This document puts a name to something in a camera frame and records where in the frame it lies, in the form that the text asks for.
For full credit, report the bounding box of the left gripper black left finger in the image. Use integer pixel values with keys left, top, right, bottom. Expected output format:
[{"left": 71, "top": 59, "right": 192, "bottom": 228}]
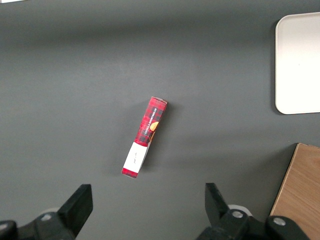
[{"left": 0, "top": 184, "right": 94, "bottom": 240}]

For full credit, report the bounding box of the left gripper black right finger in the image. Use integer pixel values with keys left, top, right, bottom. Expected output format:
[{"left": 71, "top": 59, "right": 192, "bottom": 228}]
[{"left": 197, "top": 182, "right": 311, "bottom": 240}]

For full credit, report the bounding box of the wooden board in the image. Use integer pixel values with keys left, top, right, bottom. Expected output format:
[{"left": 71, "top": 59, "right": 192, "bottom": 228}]
[{"left": 269, "top": 142, "right": 320, "bottom": 240}]

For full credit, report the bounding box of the red plaid shortbread box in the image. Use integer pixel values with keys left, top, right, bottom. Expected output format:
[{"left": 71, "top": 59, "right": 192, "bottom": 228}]
[{"left": 121, "top": 96, "right": 168, "bottom": 180}]

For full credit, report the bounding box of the white rectangular tray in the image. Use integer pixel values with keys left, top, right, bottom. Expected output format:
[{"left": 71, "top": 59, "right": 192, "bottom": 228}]
[{"left": 275, "top": 11, "right": 320, "bottom": 115}]

